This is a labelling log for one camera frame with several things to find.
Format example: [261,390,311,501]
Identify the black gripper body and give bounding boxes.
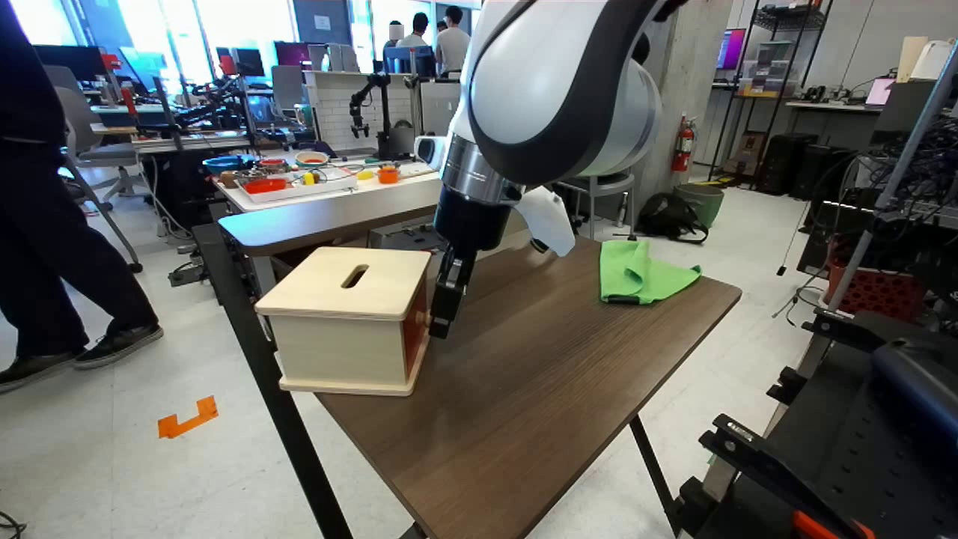
[435,187,519,259]

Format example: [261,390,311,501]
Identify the cream wooden slot box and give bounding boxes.
[251,245,438,401]

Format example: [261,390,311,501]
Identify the grey plastic chair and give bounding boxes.
[556,170,642,233]

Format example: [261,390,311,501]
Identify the white table with toys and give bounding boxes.
[209,146,447,215]

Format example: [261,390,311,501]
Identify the green cloth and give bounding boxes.
[597,233,703,310]

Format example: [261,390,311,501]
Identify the person in white shirt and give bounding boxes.
[435,4,475,78]

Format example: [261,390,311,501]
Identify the black backpack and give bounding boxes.
[634,190,712,242]

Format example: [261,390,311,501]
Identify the red tray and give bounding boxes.
[239,173,293,199]

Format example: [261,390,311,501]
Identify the red fire extinguisher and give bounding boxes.
[669,115,698,178]

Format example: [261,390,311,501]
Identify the green floor mat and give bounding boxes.
[672,181,728,233]

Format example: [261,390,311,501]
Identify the black shelving rack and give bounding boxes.
[712,0,857,190]

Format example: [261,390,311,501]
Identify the grey office swivel chair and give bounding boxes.
[43,63,148,275]

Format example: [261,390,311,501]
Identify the red perforated crate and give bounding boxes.
[823,263,927,325]

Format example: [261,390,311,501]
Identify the person in black clothes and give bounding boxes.
[0,0,166,395]

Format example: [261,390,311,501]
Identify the grey metal pole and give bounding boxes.
[827,43,958,313]

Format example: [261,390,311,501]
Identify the black robot cart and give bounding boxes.
[672,310,958,539]

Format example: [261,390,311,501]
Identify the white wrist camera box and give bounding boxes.
[514,187,582,262]

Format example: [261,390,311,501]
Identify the dark wood black-frame table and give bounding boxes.
[188,178,746,539]

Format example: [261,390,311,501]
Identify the orange-handled black clamp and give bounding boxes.
[698,413,881,539]

